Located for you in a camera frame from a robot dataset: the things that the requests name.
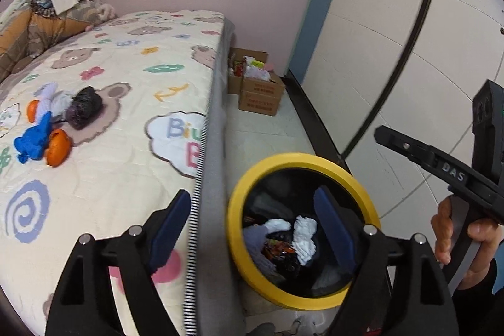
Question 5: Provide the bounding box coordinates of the white tissue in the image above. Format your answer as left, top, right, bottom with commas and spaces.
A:
291, 216, 317, 266

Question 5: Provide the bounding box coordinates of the orange snack wrapper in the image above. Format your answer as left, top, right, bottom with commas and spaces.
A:
261, 231, 301, 277

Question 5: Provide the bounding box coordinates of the yellow-rimmed black trash bin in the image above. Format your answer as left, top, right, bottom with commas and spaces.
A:
227, 153, 380, 311

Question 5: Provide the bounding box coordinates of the orange mandarin peel piece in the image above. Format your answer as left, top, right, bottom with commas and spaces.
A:
44, 129, 73, 167

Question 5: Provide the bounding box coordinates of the blue glove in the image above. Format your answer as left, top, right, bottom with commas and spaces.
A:
14, 112, 52, 164

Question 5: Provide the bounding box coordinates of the dark purple plastic bag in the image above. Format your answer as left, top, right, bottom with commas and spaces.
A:
65, 86, 103, 130

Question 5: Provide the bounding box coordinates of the orange mandarin peel ball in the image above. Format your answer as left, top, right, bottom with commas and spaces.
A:
26, 100, 39, 123

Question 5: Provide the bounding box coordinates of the pale grey cloth scrap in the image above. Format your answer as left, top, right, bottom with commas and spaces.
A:
50, 90, 74, 123

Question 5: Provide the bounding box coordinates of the lavender foam fruit net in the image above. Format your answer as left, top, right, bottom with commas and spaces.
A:
35, 82, 58, 123

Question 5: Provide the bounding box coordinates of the black sleeve forearm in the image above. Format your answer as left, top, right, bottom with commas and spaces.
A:
452, 259, 504, 336

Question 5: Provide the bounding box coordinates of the person's right hand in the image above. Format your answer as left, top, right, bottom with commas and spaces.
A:
430, 195, 504, 291

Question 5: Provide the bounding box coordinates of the cardboard box with items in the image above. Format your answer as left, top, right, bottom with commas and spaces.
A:
227, 48, 268, 95

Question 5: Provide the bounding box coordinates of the bed with cartoon bear quilt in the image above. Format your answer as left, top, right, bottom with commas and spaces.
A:
1, 10, 234, 335

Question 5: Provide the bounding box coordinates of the orange grey folded duvet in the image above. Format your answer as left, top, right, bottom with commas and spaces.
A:
1, 0, 115, 80

